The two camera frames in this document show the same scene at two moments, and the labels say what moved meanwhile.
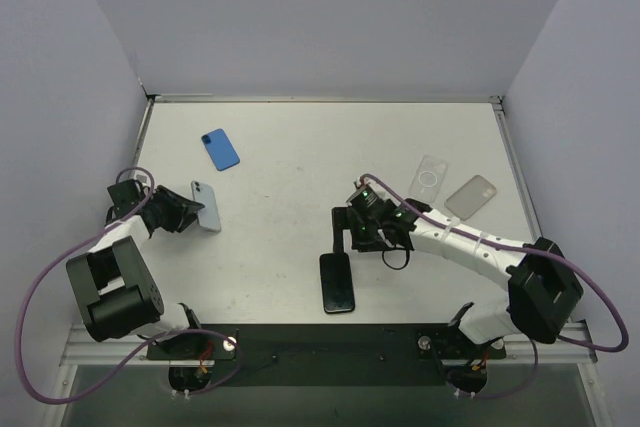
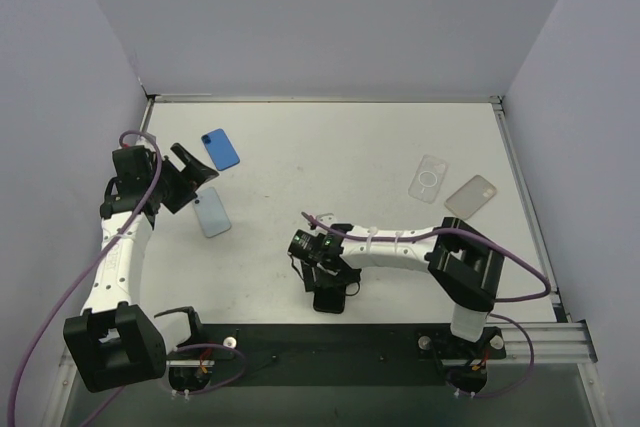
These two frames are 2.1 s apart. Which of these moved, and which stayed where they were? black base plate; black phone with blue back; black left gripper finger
Moved: black left gripper finger
Stayed: black base plate; black phone with blue back
